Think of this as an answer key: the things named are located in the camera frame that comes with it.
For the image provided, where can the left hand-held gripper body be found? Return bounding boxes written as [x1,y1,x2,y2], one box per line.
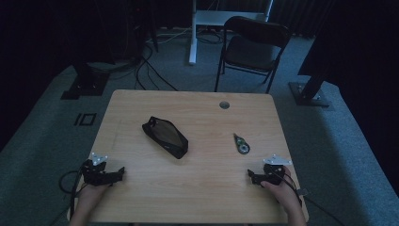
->
[80,152,111,186]

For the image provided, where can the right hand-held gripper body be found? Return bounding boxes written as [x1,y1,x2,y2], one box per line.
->
[262,153,293,186]

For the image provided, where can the person's left hand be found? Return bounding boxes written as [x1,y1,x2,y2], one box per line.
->
[76,183,113,208]

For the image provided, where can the person's right hand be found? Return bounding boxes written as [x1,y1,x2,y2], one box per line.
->
[260,165,299,209]

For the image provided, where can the correction tape dispenser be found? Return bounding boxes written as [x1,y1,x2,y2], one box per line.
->
[232,133,251,155]

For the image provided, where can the black pencil case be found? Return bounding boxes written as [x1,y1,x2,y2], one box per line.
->
[141,116,189,160]

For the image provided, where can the black folding chair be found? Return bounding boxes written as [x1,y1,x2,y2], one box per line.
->
[214,15,292,94]

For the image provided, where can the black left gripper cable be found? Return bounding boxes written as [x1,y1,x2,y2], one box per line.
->
[58,169,87,220]

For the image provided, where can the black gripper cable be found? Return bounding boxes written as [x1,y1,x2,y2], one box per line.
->
[58,169,87,220]
[276,169,347,226]

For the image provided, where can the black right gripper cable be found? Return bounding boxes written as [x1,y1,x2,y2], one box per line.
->
[276,169,347,226]

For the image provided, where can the black stand with base plate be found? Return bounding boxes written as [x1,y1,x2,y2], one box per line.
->
[288,60,331,108]
[59,59,111,101]

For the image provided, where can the black floor cables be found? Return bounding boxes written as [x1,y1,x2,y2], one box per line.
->
[106,31,180,92]

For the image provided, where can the white floor cable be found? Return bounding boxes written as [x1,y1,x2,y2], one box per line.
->
[146,26,193,45]

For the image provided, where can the white desk frame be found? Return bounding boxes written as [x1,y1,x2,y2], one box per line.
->
[188,0,275,66]

